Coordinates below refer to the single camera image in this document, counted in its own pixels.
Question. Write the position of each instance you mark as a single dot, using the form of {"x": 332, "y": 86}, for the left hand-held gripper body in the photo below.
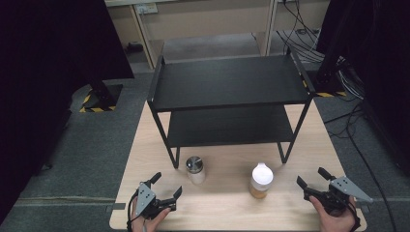
{"x": 144, "y": 197}

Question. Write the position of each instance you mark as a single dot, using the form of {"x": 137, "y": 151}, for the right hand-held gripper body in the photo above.
{"x": 346, "y": 187}

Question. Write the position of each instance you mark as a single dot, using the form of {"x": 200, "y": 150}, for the glass jar with metal lid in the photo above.
{"x": 195, "y": 170}

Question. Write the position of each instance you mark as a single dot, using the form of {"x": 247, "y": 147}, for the glass jar with white lid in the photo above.
{"x": 261, "y": 180}

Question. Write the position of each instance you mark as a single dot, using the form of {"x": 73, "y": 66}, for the black two-tier shelf rack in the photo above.
{"x": 228, "y": 80}

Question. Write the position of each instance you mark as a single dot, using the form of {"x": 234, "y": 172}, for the person's left hand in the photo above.
{"x": 145, "y": 225}

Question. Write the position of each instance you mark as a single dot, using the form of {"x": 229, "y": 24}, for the person's right hand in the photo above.
{"x": 336, "y": 224}

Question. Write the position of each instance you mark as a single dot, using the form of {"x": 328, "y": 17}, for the black stand base striped tape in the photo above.
{"x": 328, "y": 85}
{"x": 103, "y": 96}

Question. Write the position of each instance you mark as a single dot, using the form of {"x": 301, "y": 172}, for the small black object on floor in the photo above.
{"x": 135, "y": 47}

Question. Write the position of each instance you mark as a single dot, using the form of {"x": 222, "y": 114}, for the black curtain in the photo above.
{"x": 48, "y": 80}
{"x": 383, "y": 48}

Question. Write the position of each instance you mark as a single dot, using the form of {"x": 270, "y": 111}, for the light wooden desk frame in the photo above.
{"x": 206, "y": 22}

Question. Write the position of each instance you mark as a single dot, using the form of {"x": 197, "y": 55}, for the white wall socket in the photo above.
{"x": 146, "y": 8}

